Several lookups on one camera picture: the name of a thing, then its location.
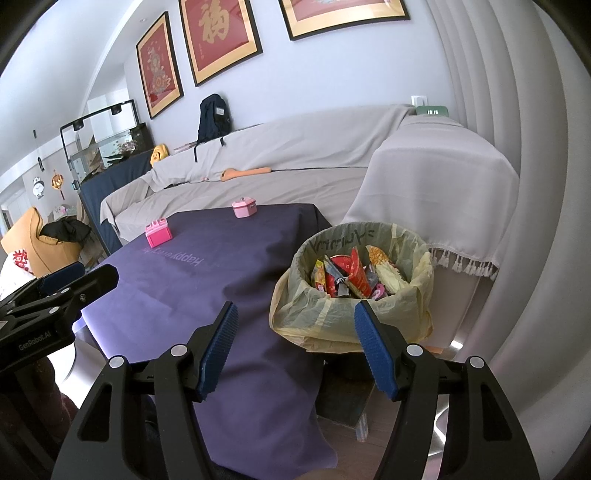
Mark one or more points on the red framed calligraphy picture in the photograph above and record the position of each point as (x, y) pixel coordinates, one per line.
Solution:
(217, 37)

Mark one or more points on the orange white snack packet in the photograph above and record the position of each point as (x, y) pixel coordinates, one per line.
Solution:
(378, 258)

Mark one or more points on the panda wall clock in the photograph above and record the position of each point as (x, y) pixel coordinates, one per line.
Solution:
(39, 188)

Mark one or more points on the purple tablecloth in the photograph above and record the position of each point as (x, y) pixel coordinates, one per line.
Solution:
(194, 286)

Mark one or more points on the dark waste bin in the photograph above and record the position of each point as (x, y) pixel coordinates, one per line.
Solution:
(346, 364)

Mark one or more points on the black backpack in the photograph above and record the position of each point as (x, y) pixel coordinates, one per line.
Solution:
(213, 117)

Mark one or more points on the orange beanbag chair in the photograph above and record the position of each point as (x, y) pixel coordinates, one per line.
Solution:
(27, 240)

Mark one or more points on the white curtain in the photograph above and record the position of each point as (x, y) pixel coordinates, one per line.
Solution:
(531, 161)

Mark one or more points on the white bag red print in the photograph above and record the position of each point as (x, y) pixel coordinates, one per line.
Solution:
(16, 272)

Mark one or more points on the green digital clock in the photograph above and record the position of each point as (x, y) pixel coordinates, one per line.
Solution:
(432, 111)

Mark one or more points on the light pink lidded box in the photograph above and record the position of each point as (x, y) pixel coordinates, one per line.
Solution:
(244, 208)

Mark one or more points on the person's left forearm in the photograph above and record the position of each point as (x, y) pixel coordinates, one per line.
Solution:
(27, 415)

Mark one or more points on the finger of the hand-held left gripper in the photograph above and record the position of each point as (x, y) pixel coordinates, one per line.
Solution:
(60, 276)
(97, 281)

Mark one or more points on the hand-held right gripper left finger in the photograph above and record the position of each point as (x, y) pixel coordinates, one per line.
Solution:
(217, 353)

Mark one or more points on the yellow plush toy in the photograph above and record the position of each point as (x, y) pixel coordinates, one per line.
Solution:
(159, 155)

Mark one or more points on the white wall socket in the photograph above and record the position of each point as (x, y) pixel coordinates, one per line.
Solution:
(419, 101)

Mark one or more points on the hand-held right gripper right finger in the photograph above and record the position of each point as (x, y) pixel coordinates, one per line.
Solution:
(376, 357)

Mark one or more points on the grey covered sofa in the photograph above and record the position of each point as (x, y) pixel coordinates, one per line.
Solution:
(323, 143)

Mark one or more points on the dark blue covered cabinet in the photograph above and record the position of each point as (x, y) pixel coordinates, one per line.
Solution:
(111, 180)

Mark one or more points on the tall red framed picture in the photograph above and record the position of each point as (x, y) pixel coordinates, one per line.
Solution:
(159, 64)

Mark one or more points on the orange hanging ornament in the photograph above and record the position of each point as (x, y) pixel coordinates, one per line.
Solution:
(57, 182)

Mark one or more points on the wide red framed picture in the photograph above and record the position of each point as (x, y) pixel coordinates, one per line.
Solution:
(346, 14)

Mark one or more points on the silver wrapper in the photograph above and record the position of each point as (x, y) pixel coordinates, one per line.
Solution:
(336, 284)

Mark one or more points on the glass fish tank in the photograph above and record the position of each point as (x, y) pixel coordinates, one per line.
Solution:
(106, 143)

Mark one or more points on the yellow snack packet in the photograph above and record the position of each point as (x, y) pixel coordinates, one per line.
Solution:
(319, 274)

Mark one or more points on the bright pink toy box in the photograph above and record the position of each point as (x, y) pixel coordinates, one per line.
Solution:
(158, 235)

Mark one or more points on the black jacket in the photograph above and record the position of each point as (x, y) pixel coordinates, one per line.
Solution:
(67, 230)

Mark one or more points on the orange back scratcher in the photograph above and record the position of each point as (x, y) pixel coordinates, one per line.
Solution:
(244, 174)

